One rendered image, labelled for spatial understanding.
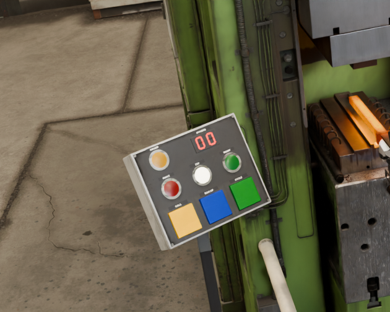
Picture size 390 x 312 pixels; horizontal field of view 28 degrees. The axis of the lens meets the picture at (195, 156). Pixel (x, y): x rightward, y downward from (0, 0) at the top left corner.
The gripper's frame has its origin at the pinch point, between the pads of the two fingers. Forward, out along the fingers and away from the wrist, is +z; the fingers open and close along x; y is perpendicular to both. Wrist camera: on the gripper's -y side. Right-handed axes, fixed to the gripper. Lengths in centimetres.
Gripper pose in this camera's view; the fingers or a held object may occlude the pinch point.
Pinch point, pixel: (386, 138)
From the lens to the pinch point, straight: 233.6
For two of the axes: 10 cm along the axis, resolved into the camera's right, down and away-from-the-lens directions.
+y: 1.4, 8.7, 4.7
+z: -1.0, -4.5, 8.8
